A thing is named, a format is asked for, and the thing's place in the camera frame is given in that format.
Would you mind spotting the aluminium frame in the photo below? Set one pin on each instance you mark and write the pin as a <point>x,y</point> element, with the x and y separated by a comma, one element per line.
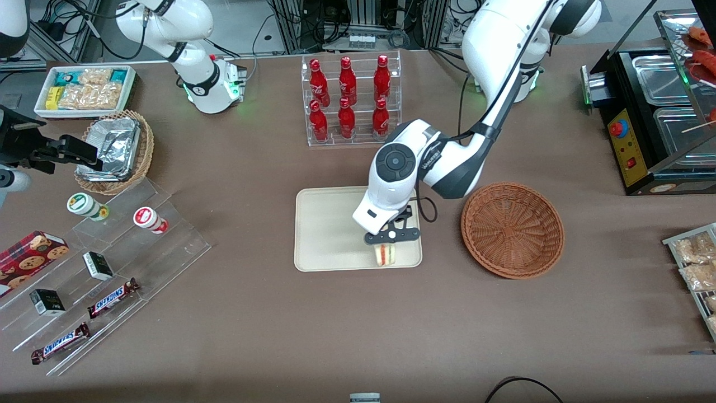
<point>56,42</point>

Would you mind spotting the tray of packaged pastries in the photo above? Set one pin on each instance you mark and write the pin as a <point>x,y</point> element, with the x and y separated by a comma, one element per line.
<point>674,240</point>

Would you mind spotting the black sausage warmer machine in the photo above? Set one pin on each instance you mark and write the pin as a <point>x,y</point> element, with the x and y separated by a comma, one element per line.
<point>629,157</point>

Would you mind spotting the steel warmer pan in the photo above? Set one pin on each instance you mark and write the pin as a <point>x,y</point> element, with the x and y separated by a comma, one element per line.
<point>682,140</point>
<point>660,78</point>

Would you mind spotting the triangular sandwich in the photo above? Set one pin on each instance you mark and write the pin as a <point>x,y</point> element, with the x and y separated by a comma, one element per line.
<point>385,257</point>

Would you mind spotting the aluminium equipment rack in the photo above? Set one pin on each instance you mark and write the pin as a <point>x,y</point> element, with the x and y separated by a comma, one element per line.
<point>363,17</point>

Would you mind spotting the brown wicker basket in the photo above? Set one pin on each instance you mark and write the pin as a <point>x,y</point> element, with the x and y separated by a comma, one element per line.
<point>512,229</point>

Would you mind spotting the red cola bottle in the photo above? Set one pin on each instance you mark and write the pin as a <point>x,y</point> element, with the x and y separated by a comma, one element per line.
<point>380,118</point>
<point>346,122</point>
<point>319,124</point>
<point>347,84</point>
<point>382,81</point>
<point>319,84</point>

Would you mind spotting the grey device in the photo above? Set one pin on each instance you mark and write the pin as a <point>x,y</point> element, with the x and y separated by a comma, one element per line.
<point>364,398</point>

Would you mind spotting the clear pastry bag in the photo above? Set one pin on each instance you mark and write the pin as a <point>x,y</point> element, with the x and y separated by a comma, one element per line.
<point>711,303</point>
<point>712,324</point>
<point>693,249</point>
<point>699,277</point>

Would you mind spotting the red cookie box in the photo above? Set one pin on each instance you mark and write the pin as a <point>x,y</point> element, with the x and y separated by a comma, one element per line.
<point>28,260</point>

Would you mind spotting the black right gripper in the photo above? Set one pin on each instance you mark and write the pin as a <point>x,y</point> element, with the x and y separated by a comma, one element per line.
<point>18,140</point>

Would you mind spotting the aluminium foil container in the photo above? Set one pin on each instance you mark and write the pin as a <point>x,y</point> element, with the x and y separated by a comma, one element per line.
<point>114,143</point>
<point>100,174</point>

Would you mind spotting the white snack tray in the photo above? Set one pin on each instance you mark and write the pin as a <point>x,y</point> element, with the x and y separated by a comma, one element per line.
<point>42,109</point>

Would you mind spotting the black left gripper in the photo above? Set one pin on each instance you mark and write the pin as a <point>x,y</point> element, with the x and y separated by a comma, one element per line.
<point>406,214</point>

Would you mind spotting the clear acrylic bottle rack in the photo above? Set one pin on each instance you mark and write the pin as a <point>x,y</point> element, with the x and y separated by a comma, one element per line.
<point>362,106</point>

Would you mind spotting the red lid cup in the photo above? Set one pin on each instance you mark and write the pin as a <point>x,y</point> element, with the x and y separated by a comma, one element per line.
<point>145,217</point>

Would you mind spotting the clear nut brittle bag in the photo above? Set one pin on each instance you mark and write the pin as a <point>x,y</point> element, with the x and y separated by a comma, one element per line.
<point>92,96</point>
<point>95,76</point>

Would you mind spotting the green lid cup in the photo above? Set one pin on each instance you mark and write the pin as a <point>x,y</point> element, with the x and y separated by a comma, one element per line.
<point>81,204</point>

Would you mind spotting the teal snack packet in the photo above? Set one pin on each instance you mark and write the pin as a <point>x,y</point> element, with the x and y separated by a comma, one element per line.
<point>120,75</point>
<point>64,77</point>

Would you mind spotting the light wicker basket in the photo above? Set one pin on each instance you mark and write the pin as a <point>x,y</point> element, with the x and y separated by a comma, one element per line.
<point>146,145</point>

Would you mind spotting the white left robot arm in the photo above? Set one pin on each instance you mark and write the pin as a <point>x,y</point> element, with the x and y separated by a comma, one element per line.
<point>503,45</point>

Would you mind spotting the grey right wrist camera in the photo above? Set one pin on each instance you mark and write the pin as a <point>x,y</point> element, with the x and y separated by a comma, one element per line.
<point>14,182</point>

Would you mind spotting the yellow snack packet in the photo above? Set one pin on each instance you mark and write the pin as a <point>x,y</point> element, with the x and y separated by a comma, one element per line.
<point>52,98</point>

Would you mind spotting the clear acrylic stepped display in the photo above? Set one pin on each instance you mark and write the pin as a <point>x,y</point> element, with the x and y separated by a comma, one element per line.
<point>162,252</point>

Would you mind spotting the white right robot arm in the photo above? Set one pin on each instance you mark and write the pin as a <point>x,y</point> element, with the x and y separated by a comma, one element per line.
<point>207,84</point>

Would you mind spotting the small black box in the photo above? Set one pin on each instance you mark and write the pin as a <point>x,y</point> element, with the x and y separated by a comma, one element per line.
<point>47,302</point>
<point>98,266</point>

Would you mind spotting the orange sausage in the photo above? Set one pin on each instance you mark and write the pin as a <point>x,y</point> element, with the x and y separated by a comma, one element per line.
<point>706,64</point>
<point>700,36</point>

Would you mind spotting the Snickers bar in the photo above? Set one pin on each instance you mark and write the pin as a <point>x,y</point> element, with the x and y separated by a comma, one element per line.
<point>112,298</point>
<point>60,343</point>

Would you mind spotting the cream plastic tray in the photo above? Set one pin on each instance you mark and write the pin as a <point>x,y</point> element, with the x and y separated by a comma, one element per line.
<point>330,224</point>

